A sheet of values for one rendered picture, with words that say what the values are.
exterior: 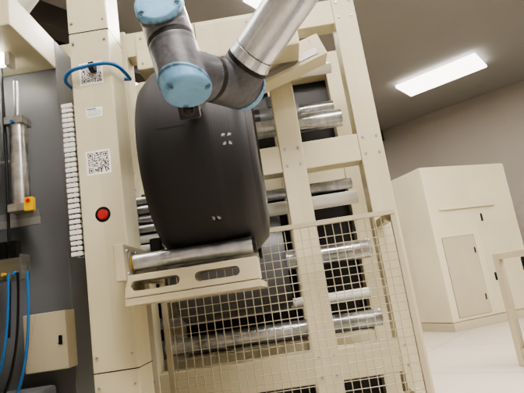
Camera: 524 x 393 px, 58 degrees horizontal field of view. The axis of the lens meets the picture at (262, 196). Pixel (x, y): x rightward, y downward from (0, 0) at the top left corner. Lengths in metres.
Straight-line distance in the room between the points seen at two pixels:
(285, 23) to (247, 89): 0.14
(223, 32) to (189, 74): 1.03
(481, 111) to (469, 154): 0.79
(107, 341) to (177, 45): 0.87
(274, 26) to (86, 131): 0.81
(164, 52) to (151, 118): 0.40
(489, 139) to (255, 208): 8.28
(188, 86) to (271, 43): 0.18
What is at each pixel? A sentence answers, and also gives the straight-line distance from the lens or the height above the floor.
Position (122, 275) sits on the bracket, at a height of 0.87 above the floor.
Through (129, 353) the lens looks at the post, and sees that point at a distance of 1.42.
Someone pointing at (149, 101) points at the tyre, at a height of 1.30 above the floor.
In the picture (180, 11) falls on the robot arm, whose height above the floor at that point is 1.28.
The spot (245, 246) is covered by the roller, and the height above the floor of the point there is 0.89.
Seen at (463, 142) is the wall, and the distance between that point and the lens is 9.49.
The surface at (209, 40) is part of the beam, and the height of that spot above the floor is 1.71.
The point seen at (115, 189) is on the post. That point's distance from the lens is 1.46.
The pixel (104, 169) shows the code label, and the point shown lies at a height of 1.19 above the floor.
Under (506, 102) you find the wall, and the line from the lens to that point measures 9.44.
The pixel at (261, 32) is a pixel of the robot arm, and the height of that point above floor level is 1.23.
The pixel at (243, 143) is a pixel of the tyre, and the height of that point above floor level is 1.15.
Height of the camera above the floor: 0.77
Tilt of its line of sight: 11 degrees up
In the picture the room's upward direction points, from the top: 9 degrees counter-clockwise
